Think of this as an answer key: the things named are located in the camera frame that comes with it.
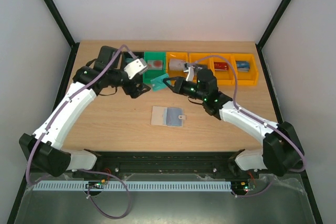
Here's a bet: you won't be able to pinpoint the white slotted cable duct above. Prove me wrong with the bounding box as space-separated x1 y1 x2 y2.
33 180 232 192

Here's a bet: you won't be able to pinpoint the beige leather card holder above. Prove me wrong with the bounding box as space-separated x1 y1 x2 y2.
151 106 186 127

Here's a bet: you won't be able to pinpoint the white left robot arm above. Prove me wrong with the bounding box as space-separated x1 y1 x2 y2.
19 45 150 177

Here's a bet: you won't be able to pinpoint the black frame post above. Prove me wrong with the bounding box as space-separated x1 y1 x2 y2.
27 0 79 50
256 0 292 50

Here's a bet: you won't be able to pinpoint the blue card in bin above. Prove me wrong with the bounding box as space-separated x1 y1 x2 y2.
236 61 250 72

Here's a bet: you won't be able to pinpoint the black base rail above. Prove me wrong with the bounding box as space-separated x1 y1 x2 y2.
56 151 274 183

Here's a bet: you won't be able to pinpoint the red card in bin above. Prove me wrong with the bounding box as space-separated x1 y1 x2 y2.
214 61 228 71

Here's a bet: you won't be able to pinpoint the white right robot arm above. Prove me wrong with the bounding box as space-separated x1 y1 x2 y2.
163 69 304 178

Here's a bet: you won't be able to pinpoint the grey cards in bin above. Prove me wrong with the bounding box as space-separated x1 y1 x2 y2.
194 64 208 71

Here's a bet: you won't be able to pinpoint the white card in yellow bin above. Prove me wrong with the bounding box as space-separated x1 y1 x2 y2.
169 59 186 72

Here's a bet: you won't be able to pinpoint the black frame post right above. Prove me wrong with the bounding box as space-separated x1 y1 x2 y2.
256 0 292 50

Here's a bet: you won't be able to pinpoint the teal credit card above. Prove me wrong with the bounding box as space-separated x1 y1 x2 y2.
150 73 169 92

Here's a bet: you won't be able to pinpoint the red white card green bin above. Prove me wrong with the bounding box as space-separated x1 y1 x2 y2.
147 60 163 70

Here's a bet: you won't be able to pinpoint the green storage bin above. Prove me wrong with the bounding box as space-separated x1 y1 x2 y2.
143 51 166 84

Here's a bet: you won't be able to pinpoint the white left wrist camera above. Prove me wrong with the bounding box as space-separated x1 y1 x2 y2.
123 58 149 80

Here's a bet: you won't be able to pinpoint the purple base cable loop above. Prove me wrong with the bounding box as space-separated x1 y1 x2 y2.
86 173 132 218

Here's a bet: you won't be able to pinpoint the black storage bin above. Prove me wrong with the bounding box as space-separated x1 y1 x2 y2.
120 51 144 69

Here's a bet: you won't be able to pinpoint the black frame post left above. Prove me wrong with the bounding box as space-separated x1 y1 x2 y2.
27 0 79 50

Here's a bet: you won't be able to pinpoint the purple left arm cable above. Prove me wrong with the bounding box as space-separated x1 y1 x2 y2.
25 44 139 186

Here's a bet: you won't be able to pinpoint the blue cards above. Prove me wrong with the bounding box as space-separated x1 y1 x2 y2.
163 107 184 127

